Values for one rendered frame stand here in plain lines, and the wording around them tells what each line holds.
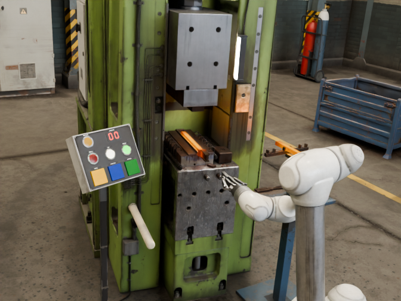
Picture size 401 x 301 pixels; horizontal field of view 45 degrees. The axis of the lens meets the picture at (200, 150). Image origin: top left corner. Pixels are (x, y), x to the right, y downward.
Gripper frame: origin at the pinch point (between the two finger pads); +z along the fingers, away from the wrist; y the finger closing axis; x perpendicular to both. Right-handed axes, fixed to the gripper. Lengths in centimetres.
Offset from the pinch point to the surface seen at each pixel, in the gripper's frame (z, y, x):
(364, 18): 710, 631, 13
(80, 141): 18, -69, 18
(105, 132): 25, -57, 19
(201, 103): 35.1, -1.6, 28.9
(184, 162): 35.1, -10.4, -5.6
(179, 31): 35, -16, 67
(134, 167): 19.1, -42.8, 1.0
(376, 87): 311, 354, -39
